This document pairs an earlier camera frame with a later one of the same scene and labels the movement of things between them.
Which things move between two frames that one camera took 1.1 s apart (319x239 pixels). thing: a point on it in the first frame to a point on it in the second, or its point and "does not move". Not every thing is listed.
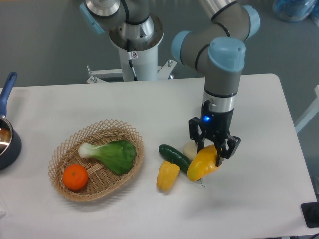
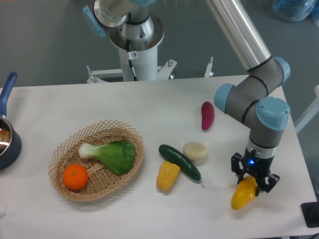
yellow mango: x=204 y=163 to x=244 y=193
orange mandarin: x=75 y=177 does not move
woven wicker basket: x=100 y=181 does not move
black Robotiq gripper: x=216 y=125 to x=256 y=167
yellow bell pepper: x=167 y=175 does not move
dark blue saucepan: x=10 y=141 does not move
